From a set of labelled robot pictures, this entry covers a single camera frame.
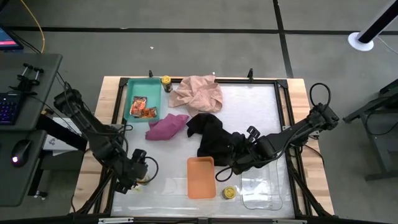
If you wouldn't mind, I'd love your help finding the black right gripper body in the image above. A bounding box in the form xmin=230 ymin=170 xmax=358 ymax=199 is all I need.
xmin=239 ymin=136 xmax=276 ymax=170

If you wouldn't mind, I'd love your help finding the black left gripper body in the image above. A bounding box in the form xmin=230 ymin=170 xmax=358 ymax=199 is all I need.
xmin=114 ymin=158 xmax=149 ymax=194

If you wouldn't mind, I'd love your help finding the small glass spice jar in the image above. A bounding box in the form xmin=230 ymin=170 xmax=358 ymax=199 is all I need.
xmin=136 ymin=175 xmax=150 ymax=188

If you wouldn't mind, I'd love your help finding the orange spice packet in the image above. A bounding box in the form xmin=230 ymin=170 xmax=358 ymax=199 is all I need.
xmin=129 ymin=95 xmax=148 ymax=116

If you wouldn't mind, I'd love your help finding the clear plastic tray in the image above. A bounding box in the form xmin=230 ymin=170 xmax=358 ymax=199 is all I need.
xmin=239 ymin=158 xmax=284 ymax=212

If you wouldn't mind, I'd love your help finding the black cloth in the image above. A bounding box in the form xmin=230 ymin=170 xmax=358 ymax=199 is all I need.
xmin=185 ymin=113 xmax=249 ymax=167

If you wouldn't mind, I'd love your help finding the orange plastic tray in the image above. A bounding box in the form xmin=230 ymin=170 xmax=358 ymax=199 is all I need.
xmin=187 ymin=156 xmax=217 ymax=200

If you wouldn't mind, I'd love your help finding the magenta cloth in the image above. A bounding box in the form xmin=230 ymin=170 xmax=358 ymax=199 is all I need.
xmin=145 ymin=113 xmax=190 ymax=141

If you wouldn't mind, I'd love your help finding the pale pink cloth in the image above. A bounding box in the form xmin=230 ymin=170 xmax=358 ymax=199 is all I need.
xmin=168 ymin=74 xmax=224 ymax=118

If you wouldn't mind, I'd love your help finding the white paper sheet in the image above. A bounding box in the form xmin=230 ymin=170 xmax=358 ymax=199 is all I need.
xmin=43 ymin=117 xmax=83 ymax=156

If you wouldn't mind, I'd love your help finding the teal plastic tray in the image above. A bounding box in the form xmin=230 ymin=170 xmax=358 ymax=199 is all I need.
xmin=123 ymin=77 xmax=162 ymax=123

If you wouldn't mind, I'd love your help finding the black computer mouse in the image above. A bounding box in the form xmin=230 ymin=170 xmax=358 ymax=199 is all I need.
xmin=11 ymin=139 xmax=33 ymax=168

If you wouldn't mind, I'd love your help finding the grey side desk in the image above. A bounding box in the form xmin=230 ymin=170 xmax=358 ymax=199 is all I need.
xmin=0 ymin=52 xmax=63 ymax=208

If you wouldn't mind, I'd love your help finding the backlit black keyboard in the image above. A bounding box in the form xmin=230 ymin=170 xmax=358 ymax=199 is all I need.
xmin=0 ymin=92 xmax=22 ymax=126

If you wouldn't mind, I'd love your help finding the black clamp stand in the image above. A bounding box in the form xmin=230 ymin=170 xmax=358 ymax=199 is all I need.
xmin=9 ymin=63 xmax=45 ymax=94

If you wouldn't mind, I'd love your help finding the desk screen with pink display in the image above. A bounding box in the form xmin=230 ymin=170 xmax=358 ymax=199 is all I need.
xmin=0 ymin=26 xmax=24 ymax=52

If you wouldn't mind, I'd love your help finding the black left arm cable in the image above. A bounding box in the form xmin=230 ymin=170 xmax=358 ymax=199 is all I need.
xmin=144 ymin=156 xmax=160 ymax=185

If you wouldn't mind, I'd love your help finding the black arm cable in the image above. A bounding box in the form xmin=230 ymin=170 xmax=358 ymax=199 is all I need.
xmin=144 ymin=156 xmax=160 ymax=185
xmin=309 ymin=82 xmax=332 ymax=108

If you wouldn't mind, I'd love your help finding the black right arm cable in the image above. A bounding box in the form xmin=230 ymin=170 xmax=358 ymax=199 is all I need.
xmin=309 ymin=82 xmax=332 ymax=108

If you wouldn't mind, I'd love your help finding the black side table frame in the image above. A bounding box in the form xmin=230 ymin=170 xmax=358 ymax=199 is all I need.
xmin=343 ymin=77 xmax=398 ymax=181

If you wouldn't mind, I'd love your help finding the yellow floor cable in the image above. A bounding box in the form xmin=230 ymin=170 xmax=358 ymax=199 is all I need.
xmin=20 ymin=0 xmax=46 ymax=54

